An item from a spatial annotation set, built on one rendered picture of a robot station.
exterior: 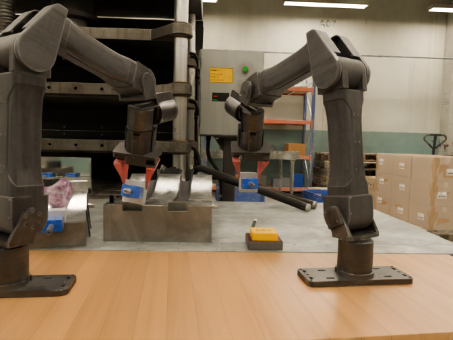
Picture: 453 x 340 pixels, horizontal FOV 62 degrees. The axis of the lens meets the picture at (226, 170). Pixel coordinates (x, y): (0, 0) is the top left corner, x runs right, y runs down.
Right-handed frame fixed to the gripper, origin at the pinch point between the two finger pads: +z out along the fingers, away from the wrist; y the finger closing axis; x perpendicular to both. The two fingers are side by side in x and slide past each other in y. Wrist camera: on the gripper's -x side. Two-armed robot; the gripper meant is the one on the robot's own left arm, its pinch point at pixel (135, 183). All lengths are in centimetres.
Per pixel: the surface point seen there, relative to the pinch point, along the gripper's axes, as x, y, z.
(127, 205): -0.3, 2.0, 6.6
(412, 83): -705, -393, 58
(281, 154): -342, -97, 118
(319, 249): 8.7, -45.4, 5.0
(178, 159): -69, -2, 23
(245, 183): -8.3, -26.9, -0.8
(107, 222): 5.4, 5.1, 8.6
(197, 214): 3.2, -15.9, 3.8
